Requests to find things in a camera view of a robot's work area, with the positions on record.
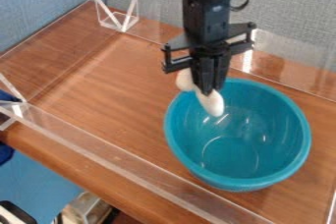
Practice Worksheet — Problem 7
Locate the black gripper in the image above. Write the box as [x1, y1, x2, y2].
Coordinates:
[161, 0, 255, 95]

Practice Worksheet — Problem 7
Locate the white toy mushroom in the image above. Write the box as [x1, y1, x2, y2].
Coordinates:
[175, 69, 223, 117]

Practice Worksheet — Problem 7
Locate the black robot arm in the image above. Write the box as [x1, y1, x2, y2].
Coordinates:
[161, 0, 255, 95]

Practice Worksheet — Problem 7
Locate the blue plastic bowl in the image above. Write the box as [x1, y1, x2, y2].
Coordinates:
[163, 79, 311, 192]

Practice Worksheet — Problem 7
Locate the clear acrylic back barrier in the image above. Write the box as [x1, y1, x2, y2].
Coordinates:
[126, 8, 336, 102]

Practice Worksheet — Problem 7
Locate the clear acrylic barrier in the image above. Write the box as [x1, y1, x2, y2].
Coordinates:
[6, 103, 273, 224]
[126, 8, 336, 102]

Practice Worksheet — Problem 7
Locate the clear acrylic front barrier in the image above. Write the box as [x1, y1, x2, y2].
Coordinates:
[6, 103, 273, 224]

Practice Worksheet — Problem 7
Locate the grey clutter below table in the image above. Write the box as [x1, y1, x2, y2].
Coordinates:
[50, 192, 119, 224]

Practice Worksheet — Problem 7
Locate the blue cloth object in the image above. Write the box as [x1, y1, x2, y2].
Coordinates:
[0, 89, 21, 166]

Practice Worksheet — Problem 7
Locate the black white device below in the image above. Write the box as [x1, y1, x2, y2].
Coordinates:
[0, 200, 38, 224]

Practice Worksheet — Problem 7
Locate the clear acrylic corner bracket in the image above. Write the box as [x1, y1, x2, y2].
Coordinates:
[93, 0, 138, 32]

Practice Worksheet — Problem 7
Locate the clear acrylic left bracket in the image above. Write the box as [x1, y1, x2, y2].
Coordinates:
[0, 73, 26, 130]

